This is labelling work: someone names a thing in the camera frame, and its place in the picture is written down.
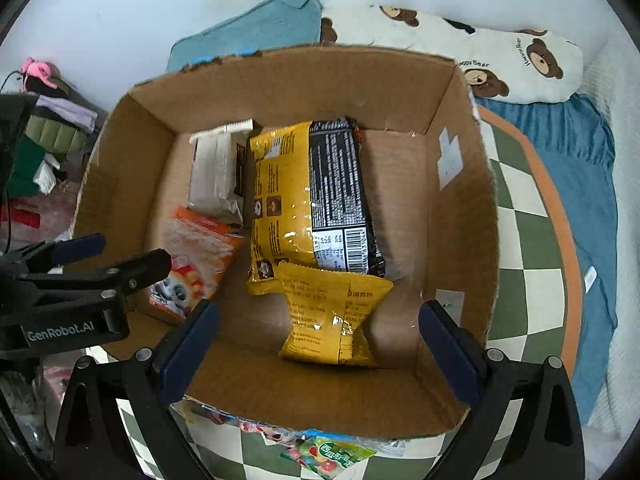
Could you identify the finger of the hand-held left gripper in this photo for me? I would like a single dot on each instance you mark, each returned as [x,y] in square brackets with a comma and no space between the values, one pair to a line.
[142,266]
[80,248]

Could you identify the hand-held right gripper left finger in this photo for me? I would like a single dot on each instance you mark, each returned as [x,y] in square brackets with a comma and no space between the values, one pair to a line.
[192,347]

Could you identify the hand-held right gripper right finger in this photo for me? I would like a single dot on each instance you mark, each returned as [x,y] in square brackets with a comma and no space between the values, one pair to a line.
[447,352]

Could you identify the orange snack packet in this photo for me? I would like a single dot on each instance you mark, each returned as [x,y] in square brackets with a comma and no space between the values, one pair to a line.
[200,250]

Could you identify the brown cardboard box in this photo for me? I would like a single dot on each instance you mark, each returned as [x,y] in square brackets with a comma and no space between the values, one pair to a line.
[400,185]

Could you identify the red cloth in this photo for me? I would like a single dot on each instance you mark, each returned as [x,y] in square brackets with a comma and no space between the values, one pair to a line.
[20,215]

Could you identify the pink printed snack packet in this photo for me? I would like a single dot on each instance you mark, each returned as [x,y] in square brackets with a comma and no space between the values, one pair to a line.
[265,432]

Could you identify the white snack packet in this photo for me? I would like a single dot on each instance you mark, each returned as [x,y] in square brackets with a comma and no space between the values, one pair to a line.
[215,175]

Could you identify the green checkered round mat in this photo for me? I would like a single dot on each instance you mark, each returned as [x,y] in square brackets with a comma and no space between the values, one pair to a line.
[525,260]

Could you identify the pile of clothes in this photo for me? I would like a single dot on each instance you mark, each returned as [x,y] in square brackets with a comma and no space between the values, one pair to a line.
[55,130]

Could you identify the small yellow snack packet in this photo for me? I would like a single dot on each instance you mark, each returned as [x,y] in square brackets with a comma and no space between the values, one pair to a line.
[325,320]

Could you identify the colourful candy packet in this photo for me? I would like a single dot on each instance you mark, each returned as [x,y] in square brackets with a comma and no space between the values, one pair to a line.
[330,452]

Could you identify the large yellow and black packet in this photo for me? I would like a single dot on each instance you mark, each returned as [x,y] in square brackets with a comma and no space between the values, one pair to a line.
[285,200]

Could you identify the pink plush toy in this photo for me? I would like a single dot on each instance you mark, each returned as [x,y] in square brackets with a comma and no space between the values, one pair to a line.
[37,67]

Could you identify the blue blanket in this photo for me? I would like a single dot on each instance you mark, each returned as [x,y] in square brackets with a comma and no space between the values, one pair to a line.
[585,200]

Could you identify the teal folded cloth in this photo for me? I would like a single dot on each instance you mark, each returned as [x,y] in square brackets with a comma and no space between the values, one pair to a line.
[250,30]

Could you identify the cream bear print pillow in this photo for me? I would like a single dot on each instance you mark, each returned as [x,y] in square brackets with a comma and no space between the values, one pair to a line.
[450,45]

